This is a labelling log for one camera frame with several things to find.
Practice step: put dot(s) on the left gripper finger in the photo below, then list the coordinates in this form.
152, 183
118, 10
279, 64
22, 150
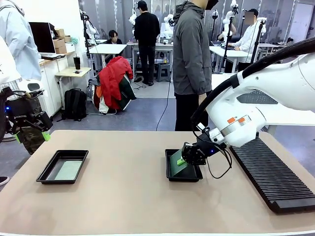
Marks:
43, 121
17, 138

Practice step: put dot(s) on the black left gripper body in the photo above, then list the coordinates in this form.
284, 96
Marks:
21, 110

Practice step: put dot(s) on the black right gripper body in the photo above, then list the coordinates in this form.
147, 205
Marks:
204, 152

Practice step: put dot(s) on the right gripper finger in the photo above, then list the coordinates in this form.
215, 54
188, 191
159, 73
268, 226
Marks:
188, 162
187, 150

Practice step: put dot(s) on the green circuit board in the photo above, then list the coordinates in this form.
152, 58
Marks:
176, 167
69, 170

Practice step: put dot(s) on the black ESD tray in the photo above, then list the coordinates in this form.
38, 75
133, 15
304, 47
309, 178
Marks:
193, 173
61, 155

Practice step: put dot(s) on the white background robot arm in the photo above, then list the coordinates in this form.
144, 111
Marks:
133, 18
230, 14
91, 28
169, 22

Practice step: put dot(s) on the grey jacket person's hand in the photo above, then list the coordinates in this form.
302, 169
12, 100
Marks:
203, 99

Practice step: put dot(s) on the black backpack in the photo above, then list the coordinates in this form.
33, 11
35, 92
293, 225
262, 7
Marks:
75, 103

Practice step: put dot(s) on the white cabinet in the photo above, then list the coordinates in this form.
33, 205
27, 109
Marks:
51, 78

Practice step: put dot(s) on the small wooden side table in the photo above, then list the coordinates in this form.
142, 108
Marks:
73, 71

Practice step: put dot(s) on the black laptop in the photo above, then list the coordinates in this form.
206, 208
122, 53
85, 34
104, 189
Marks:
53, 57

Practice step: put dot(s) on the person in camouflage trousers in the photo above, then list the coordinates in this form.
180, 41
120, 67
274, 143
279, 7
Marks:
19, 44

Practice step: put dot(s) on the black tumbler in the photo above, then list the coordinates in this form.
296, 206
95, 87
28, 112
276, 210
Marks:
77, 64

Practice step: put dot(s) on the black slotted board rack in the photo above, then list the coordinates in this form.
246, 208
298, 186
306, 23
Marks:
270, 177

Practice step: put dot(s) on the cardboard box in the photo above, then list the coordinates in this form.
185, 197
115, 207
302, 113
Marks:
59, 32
67, 38
59, 43
61, 50

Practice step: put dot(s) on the grey mesh basket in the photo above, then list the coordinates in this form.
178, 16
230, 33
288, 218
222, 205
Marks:
256, 98

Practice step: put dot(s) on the black computer monitor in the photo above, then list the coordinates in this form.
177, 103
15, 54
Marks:
43, 37

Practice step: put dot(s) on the grey step stool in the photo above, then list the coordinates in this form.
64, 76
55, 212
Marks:
163, 72

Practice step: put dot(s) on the red jacket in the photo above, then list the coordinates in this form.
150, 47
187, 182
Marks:
112, 76

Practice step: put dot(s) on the dark green jacket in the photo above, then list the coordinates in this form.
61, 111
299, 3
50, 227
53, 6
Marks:
128, 92

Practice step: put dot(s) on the person in grey jacket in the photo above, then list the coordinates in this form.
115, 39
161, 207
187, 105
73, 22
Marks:
192, 54

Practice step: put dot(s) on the white desk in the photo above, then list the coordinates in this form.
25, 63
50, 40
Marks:
229, 51
108, 48

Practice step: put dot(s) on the metal workbench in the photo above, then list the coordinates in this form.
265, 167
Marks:
165, 46

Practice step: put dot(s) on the seated person in black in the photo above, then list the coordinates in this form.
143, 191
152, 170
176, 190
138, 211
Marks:
113, 37

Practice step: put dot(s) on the person in white shirt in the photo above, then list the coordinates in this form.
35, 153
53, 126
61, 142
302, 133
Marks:
248, 37

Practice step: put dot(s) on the person in black clothes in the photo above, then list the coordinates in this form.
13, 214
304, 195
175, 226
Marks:
147, 32

